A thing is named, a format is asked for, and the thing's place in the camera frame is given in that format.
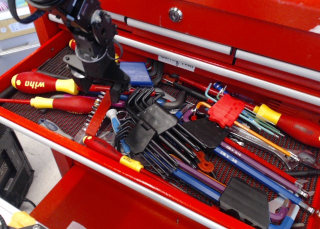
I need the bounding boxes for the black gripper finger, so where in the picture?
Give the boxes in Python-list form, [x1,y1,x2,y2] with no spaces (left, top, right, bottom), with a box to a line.
[73,75,94,94]
[109,83,125,104]

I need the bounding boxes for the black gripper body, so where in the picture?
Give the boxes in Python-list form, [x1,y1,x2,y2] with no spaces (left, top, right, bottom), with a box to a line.
[63,45,131,89]

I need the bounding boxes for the red bit holder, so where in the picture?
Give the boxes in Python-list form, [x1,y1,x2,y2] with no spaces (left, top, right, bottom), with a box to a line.
[86,91,112,136]

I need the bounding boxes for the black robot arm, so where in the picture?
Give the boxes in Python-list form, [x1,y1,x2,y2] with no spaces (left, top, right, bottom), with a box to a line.
[7,0,131,103]

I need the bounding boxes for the blue hex key holder set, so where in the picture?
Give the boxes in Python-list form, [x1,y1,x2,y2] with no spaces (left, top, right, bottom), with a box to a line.
[119,61,163,87]

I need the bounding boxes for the black holder centre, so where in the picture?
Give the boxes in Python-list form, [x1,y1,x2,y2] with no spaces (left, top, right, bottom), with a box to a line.
[182,118,229,151]

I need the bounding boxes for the red holder coloured hex keys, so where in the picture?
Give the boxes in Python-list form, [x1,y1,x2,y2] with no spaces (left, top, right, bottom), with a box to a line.
[196,82,301,162]

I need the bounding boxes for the black holder large hex keys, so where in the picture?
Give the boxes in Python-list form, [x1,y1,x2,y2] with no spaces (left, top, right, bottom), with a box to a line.
[139,143,316,229]

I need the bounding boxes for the red yellow screwdriver front left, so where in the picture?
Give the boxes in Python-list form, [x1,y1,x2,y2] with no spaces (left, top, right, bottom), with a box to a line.
[0,96,96,114]

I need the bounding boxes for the blue white precision screwdriver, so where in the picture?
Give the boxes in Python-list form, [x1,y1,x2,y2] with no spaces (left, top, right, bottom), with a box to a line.
[105,108,131,157]

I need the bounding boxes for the red yellow screwdriver back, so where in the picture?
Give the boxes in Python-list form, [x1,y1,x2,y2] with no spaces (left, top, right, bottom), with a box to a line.
[68,39,124,64]

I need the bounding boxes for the black hex key set upper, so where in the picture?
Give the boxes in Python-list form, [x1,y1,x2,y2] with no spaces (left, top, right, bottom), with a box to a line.
[124,88,204,158]

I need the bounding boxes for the black hex key set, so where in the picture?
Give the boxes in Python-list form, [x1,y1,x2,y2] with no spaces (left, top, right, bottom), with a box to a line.
[114,118,198,180]
[124,88,204,158]

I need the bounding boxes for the large red yellow Wiha screwdriver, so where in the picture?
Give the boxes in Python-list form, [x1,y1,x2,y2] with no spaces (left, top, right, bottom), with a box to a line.
[10,71,136,96]

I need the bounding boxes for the white label cutting tools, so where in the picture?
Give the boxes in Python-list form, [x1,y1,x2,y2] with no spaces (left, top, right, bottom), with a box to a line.
[158,55,196,72]

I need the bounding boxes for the black hex key set lower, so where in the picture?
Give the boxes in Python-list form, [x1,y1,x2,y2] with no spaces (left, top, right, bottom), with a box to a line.
[114,118,198,180]

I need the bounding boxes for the red yellow screwdriver front edge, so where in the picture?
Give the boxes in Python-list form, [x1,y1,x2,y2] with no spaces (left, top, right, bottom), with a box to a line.
[82,135,176,187]

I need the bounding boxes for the open red drawer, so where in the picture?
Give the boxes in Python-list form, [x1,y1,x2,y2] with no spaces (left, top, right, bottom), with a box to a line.
[0,25,320,229]

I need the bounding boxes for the cardboard box on shelf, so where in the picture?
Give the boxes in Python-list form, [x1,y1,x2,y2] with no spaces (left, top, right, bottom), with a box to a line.
[0,18,36,40]

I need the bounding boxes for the round silver cabinet lock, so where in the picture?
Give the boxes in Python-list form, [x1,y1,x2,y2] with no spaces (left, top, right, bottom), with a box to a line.
[168,7,183,23]

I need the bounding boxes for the red tool cabinet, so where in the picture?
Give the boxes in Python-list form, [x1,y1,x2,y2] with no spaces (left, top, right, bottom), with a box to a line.
[23,0,320,229]

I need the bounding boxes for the black device on floor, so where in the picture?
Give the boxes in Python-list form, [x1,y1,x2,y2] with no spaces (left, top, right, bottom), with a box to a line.
[0,124,34,208]

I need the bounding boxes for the orange plastic key clip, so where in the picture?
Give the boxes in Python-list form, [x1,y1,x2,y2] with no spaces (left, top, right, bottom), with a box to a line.
[194,150,214,173]

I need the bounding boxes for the silver combination wrench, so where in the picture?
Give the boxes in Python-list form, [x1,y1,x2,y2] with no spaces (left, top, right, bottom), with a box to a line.
[228,126,320,171]

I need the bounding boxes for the red yellow screwdriver right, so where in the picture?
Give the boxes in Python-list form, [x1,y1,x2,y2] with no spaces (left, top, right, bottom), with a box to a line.
[178,76,320,148]

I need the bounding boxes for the blue long hex key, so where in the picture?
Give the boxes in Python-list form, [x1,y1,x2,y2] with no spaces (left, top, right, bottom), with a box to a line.
[213,147,320,217]

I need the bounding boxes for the purple long hex key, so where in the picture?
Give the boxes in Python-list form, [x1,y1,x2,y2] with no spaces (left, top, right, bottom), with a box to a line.
[220,141,312,199]

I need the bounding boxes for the grey blue handle tool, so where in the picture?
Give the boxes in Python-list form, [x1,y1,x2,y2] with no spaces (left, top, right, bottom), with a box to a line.
[37,119,73,140]

